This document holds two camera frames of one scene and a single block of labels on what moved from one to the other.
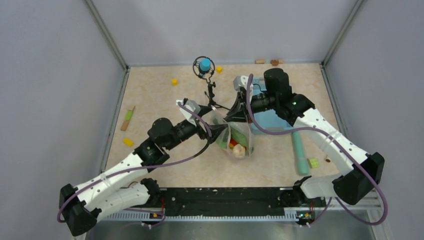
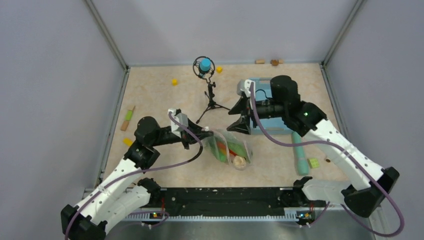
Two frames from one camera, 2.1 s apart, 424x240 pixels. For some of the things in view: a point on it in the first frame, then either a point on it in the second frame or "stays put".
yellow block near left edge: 128,142 stays put
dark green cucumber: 224,139 to 212,144
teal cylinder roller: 302,165 stays put
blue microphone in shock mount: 203,66 stays put
